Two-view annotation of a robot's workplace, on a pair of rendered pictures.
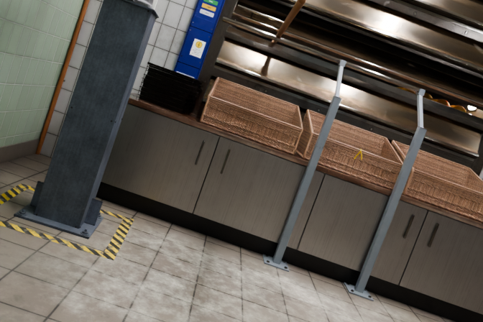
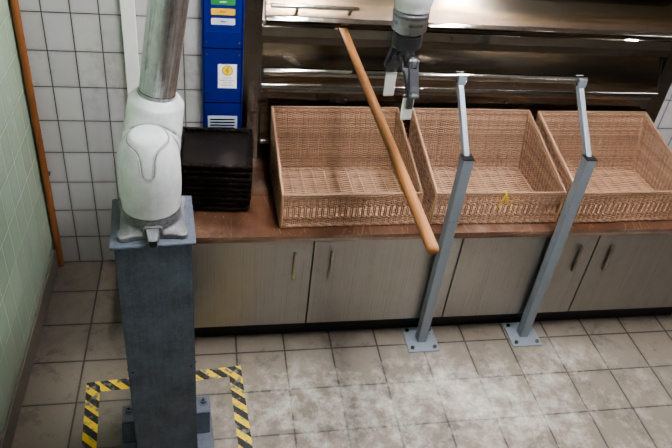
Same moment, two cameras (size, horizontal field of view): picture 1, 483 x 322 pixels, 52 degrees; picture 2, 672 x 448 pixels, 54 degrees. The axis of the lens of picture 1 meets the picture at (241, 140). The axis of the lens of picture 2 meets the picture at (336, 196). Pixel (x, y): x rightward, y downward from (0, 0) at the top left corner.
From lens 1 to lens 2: 1.59 m
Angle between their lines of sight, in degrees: 32
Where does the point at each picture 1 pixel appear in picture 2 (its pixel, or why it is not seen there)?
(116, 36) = (155, 286)
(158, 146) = (236, 274)
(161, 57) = not seen: hidden behind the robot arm
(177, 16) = not seen: hidden behind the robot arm
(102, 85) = (161, 340)
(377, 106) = (511, 70)
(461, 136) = (633, 74)
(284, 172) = (410, 252)
